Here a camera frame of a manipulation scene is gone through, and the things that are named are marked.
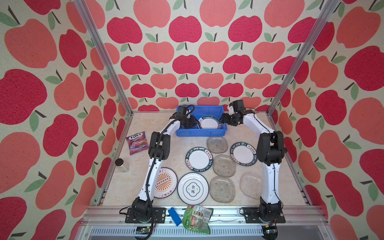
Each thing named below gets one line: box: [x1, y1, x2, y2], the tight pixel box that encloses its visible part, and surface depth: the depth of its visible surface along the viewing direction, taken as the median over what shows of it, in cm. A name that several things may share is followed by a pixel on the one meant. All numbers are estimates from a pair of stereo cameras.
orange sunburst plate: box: [153, 167, 178, 199], surface depth 86 cm
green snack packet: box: [182, 205, 214, 235], surface depth 73 cm
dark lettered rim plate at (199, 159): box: [185, 146, 214, 173], surface depth 96 cm
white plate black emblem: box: [177, 172, 210, 206], surface depth 84 cm
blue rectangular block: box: [168, 207, 182, 227], surface depth 75 cm
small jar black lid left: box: [114, 158, 129, 173], surface depth 86 cm
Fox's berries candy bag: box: [126, 131, 149, 156], surface depth 101 cm
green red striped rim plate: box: [197, 115, 222, 130], surface depth 114 cm
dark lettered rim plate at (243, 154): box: [230, 142, 258, 167], surface depth 100 cm
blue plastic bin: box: [176, 105, 228, 137], surface depth 110 cm
